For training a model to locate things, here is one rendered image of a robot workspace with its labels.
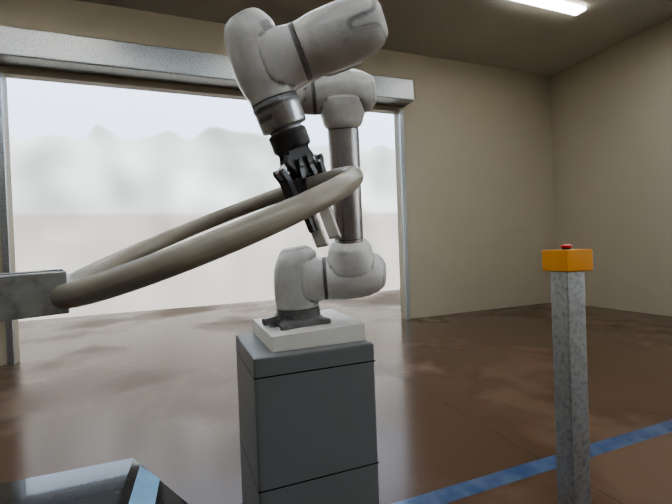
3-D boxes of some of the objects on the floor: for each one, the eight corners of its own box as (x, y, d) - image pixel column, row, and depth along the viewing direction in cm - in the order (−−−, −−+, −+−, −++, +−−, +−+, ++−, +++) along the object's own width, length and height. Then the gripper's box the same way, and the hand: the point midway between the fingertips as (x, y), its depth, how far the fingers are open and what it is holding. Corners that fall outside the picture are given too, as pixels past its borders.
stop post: (620, 549, 146) (612, 246, 145) (576, 562, 141) (566, 248, 139) (574, 514, 165) (566, 247, 164) (533, 525, 160) (524, 248, 159)
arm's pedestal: (228, 533, 161) (220, 332, 160) (345, 500, 180) (338, 320, 179) (250, 647, 115) (238, 365, 114) (404, 587, 133) (395, 343, 132)
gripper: (299, 128, 87) (338, 230, 93) (242, 145, 75) (290, 261, 80) (325, 116, 82) (364, 224, 88) (268, 132, 70) (318, 257, 75)
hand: (323, 227), depth 83 cm, fingers closed on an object, 4 cm apart
